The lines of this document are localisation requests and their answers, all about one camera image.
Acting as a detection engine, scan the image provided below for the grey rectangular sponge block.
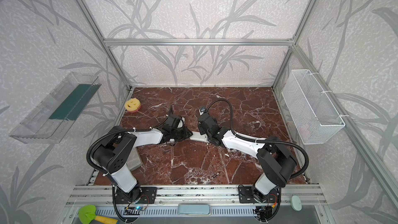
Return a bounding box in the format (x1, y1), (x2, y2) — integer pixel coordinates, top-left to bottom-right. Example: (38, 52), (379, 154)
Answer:
(126, 147), (143, 171)

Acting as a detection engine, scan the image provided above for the pale green round soap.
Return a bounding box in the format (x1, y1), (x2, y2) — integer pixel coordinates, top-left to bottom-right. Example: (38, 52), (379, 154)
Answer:
(290, 196), (302, 212)

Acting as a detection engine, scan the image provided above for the pink item in basket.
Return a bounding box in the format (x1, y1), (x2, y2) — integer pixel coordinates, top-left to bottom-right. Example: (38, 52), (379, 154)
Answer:
(298, 124), (311, 140)

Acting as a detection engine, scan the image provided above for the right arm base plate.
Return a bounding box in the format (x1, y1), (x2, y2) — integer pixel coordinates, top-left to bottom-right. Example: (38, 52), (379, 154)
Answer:
(237, 185), (280, 204)

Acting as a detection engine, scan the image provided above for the green yellow scoop brush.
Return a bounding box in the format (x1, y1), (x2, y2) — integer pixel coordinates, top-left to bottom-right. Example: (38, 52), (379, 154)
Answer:
(78, 205), (119, 224)

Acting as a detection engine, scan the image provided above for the pale green rectangular tray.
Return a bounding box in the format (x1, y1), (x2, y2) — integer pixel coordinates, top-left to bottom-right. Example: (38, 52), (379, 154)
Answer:
(177, 204), (211, 216)

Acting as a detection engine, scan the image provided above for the yellow smiley sponge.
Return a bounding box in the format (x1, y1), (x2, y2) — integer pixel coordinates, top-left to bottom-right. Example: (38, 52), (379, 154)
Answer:
(124, 98), (141, 113)

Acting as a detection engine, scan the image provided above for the white wire mesh basket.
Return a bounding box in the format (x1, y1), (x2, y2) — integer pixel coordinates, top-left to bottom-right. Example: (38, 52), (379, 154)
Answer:
(282, 69), (345, 145)

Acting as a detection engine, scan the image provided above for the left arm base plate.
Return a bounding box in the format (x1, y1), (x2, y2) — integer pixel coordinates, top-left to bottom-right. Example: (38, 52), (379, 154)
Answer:
(113, 187), (157, 204)

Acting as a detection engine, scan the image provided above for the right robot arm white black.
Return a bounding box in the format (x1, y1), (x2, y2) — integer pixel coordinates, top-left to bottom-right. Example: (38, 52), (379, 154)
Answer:
(198, 112), (309, 202)

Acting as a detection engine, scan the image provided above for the clear plastic wall shelf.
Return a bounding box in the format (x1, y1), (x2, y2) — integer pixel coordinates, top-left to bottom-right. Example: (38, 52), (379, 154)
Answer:
(9, 72), (101, 144)

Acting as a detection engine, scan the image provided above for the white remote control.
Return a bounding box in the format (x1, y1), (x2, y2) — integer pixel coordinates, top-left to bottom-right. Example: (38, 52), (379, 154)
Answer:
(189, 131), (208, 143)

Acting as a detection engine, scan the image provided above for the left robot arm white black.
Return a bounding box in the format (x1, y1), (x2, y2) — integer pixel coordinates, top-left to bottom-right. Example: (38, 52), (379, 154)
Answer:
(86, 114), (193, 197)

